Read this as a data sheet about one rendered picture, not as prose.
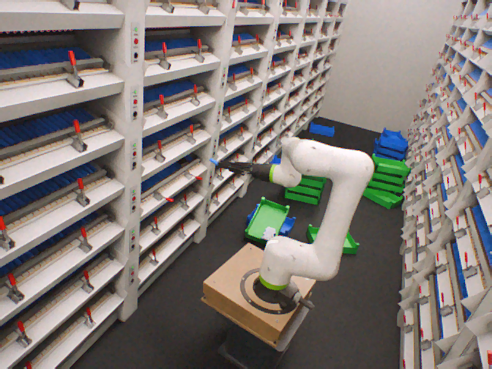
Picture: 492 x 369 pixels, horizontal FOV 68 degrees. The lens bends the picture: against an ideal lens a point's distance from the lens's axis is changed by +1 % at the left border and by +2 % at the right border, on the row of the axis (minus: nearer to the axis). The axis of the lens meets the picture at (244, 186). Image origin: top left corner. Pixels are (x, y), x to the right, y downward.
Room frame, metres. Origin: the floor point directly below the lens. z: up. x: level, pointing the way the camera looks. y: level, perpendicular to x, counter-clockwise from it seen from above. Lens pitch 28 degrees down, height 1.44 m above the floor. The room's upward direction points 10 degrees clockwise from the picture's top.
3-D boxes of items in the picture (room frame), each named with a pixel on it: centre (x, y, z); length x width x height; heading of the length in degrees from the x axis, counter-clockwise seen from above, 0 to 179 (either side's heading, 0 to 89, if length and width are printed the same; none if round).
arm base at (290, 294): (1.10, -0.23, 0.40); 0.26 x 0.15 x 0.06; 60
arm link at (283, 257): (1.13, -0.20, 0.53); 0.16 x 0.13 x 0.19; 91
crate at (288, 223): (2.15, -0.23, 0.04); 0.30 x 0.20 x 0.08; 72
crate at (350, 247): (2.07, -0.66, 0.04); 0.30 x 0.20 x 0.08; 101
